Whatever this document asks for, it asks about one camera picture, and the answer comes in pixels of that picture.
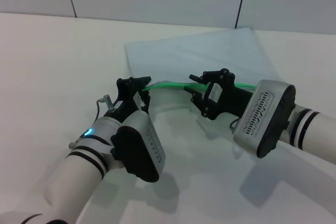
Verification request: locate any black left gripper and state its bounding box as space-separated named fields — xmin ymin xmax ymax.
xmin=103 ymin=77 xmax=152 ymax=122

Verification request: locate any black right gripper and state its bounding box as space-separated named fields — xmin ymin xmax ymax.
xmin=184 ymin=68 xmax=254 ymax=120

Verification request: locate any transparent document bag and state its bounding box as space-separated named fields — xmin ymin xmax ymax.
xmin=124 ymin=26 xmax=280 ymax=130

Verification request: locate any grey right gripper cable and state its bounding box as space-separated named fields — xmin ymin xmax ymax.
xmin=229 ymin=118 xmax=241 ymax=132

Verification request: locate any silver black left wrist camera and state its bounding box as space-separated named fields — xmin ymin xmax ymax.
xmin=110 ymin=110 xmax=166 ymax=183

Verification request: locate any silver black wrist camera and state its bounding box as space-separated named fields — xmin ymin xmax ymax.
xmin=110 ymin=110 xmax=166 ymax=183
xmin=233 ymin=79 xmax=297 ymax=158

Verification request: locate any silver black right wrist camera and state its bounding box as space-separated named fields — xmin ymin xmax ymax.
xmin=233 ymin=79 xmax=297 ymax=158

